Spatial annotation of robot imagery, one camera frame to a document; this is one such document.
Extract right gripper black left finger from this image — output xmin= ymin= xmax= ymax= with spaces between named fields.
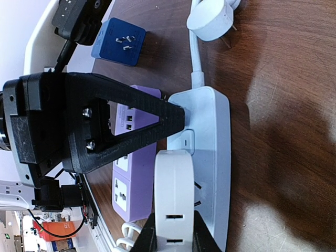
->
xmin=130 ymin=213 xmax=157 ymax=252

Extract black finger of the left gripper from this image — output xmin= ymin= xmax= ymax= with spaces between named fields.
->
xmin=62 ymin=72 xmax=185 ymax=174

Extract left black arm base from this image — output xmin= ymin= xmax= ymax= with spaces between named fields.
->
xmin=31 ymin=175 xmax=98 ymax=229

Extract grey-blue power strip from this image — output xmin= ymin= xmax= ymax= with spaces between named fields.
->
xmin=167 ymin=86 xmax=232 ymax=251

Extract white charger block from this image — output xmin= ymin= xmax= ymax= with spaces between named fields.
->
xmin=154 ymin=150 xmax=194 ymax=251

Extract dark blue cube adapter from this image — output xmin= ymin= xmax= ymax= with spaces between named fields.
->
xmin=91 ymin=17 xmax=146 ymax=66

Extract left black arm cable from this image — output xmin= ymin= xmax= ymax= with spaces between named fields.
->
xmin=54 ymin=39 xmax=78 ymax=74

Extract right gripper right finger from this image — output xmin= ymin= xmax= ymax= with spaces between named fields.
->
xmin=192 ymin=210 xmax=221 ymax=252

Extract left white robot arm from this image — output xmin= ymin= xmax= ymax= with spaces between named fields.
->
xmin=1 ymin=1 xmax=185 ymax=188

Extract light blue cable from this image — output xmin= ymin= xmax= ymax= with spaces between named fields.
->
xmin=186 ymin=0 xmax=242 ymax=90

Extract white cable with plug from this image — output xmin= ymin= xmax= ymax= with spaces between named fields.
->
xmin=114 ymin=222 xmax=148 ymax=252

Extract purple power strip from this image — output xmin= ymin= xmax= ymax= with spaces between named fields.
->
xmin=111 ymin=84 xmax=162 ymax=223

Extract aluminium front rail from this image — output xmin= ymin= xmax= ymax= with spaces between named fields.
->
xmin=75 ymin=174 xmax=116 ymax=251

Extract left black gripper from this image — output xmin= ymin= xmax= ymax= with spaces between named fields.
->
xmin=3 ymin=72 xmax=66 ymax=188

